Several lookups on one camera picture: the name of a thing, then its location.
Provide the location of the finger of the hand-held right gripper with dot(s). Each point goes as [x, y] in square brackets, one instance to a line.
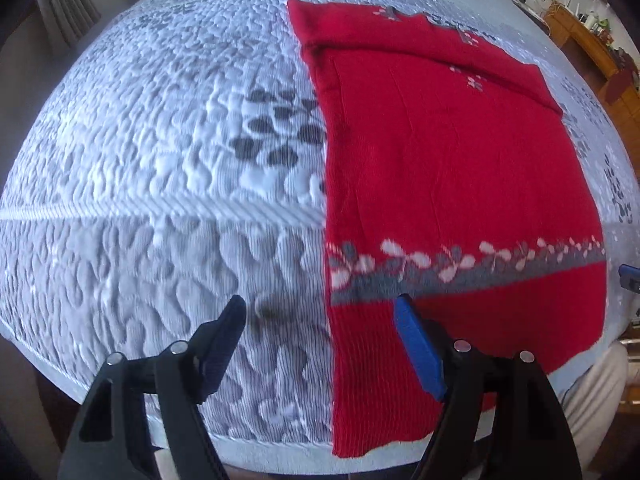
[631, 277]

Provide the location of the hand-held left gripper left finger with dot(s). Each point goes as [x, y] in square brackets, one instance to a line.
[216, 355]

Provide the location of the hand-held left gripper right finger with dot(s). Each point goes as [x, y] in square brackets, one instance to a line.
[419, 350]

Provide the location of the red knitted sweater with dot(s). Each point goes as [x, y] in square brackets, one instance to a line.
[450, 170]

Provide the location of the person's light trousers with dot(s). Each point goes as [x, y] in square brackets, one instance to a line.
[597, 400]

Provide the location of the white grey quilted bedspread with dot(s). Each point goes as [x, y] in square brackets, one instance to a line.
[160, 160]

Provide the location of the wooden shelf unit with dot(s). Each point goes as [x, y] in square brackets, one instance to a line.
[600, 45]

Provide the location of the grey pleated curtain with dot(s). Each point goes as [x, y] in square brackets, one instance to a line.
[65, 5]

